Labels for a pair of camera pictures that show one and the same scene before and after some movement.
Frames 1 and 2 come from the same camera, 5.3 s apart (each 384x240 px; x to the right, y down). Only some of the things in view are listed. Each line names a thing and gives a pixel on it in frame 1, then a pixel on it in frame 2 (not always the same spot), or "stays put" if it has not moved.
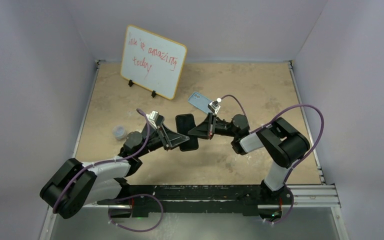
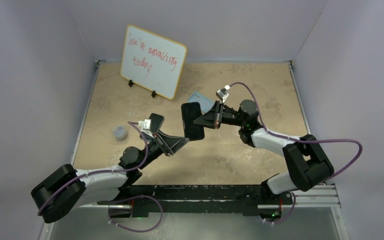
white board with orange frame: [153, 62] stays put
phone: [200, 102] stays put
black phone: [184, 123] → [191, 112]
